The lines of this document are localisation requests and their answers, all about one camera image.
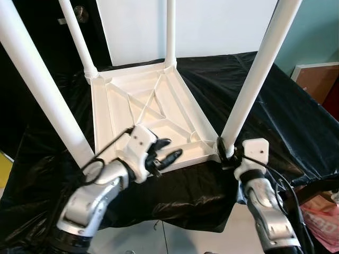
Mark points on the white plastic table leg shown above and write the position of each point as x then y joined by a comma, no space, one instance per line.
259,69
79,42
42,84
170,32

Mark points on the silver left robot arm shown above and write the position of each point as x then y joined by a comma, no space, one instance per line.
87,206

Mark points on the black plastic table cover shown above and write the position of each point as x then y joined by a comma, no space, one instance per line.
286,121

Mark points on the pink plastic bag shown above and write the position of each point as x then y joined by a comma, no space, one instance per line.
324,225

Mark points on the brown wooden board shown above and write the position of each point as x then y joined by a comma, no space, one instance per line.
317,80

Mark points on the dark red fabric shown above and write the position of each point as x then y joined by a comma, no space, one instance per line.
332,100

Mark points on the yellow plastic item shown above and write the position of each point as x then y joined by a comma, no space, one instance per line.
3,172

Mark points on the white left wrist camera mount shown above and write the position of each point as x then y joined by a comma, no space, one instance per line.
137,148

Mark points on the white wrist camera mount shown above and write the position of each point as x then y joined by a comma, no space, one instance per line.
254,153
137,148

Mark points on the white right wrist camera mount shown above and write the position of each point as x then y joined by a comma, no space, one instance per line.
254,153

